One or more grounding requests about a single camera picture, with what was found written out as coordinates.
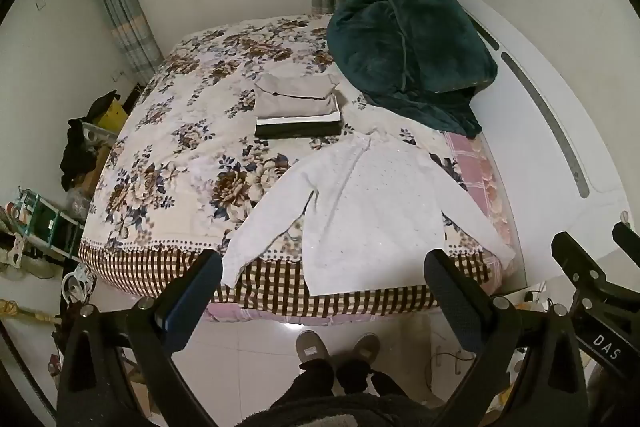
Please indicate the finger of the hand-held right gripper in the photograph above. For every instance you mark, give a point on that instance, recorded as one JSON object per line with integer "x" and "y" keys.
{"x": 629, "y": 239}
{"x": 580, "y": 264}

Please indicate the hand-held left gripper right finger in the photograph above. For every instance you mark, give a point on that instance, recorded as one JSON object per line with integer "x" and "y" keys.
{"x": 445, "y": 288}

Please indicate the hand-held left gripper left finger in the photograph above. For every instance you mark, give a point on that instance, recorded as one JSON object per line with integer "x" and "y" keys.
{"x": 192, "y": 302}

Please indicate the white knit sweater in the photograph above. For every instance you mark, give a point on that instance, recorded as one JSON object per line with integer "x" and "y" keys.
{"x": 367, "y": 212}

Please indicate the black clothes pile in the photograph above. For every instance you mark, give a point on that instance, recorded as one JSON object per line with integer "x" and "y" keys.
{"x": 82, "y": 147}

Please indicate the folded grey clothes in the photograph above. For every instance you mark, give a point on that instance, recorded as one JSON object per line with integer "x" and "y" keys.
{"x": 297, "y": 94}

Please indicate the grey slipper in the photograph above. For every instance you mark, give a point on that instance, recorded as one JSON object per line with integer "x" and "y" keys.
{"x": 312, "y": 349}
{"x": 366, "y": 347}

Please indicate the pink mattress pad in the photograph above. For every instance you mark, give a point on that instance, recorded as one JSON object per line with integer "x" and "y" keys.
{"x": 482, "y": 177}

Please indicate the person's legs in dark pants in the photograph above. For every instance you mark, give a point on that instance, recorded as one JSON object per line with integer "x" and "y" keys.
{"x": 345, "y": 387}

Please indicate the bed with floral sheet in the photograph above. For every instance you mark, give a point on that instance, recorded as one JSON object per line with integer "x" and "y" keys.
{"x": 200, "y": 157}

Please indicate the white headboard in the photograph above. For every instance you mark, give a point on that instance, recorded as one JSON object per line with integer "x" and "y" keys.
{"x": 545, "y": 117}

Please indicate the green shelf rack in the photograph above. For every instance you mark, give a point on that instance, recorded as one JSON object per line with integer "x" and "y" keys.
{"x": 52, "y": 222}

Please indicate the yellow box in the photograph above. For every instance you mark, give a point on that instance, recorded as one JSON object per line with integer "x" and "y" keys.
{"x": 114, "y": 117}

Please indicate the folded black and white garment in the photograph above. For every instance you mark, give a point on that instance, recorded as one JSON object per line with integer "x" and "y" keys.
{"x": 297, "y": 128}

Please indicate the dark green plush blanket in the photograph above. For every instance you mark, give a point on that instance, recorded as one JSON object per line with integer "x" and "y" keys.
{"x": 410, "y": 52}

